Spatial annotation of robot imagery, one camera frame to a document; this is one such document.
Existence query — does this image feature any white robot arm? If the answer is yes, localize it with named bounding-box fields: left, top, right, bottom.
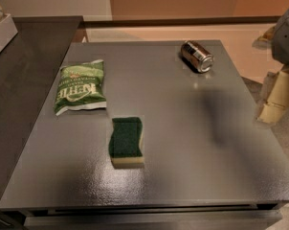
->
left=256, top=9, right=289, bottom=125

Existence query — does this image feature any dark side table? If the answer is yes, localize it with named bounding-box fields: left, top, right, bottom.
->
left=0, top=16, right=82, bottom=199

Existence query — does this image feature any grey box at left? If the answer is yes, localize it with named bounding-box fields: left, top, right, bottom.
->
left=0, top=13, right=18, bottom=53

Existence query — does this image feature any grey-white gripper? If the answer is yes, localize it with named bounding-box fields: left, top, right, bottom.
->
left=256, top=9, right=289, bottom=125

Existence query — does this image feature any orange metal drink can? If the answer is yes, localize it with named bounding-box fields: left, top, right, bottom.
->
left=181, top=40, right=214, bottom=73

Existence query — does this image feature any green chip bag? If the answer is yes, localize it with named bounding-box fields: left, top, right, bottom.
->
left=54, top=59, right=106, bottom=116

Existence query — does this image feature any green and yellow sponge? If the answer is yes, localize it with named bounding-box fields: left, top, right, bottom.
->
left=108, top=117, right=145, bottom=169

